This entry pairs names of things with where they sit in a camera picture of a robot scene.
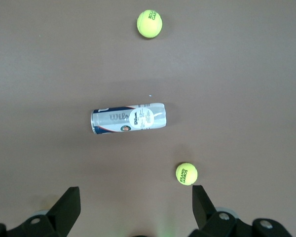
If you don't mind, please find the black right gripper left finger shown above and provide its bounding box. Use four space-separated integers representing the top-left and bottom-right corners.
0 186 81 237

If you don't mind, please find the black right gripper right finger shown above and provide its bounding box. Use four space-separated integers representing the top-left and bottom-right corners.
189 184 294 237

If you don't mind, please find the clear Wilson tennis ball can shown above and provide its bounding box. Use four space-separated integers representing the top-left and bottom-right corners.
90 102 167 135

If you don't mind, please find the yellow tennis ball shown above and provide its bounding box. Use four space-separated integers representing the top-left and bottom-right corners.
175 162 198 185
137 9 163 39

